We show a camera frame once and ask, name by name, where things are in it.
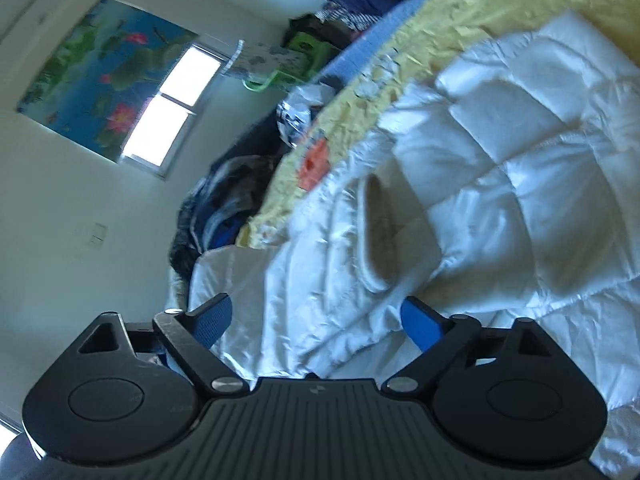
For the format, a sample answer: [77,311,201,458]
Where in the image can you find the white puffer jacket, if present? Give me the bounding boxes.
[190,12,639,479]

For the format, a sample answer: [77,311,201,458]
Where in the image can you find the dark clothes pile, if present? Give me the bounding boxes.
[168,110,291,281]

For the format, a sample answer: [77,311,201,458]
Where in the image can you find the bright window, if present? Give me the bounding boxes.
[122,44,226,178]

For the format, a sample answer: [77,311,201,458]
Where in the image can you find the crumpled white printed bag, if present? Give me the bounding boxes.
[277,82,336,148]

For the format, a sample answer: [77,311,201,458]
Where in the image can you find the floral blue window blind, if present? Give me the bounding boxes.
[16,0,196,162]

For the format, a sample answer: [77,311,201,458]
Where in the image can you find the grey patterned cushion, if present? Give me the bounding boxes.
[222,40,310,84]

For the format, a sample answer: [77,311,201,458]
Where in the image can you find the light blue knitted blanket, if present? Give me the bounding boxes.
[311,0,427,89]

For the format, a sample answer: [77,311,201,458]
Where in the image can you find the yellow patterned bedspread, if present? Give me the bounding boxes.
[234,0,640,252]

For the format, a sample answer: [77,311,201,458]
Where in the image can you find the wall light switch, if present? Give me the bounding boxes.
[87,222,108,250]

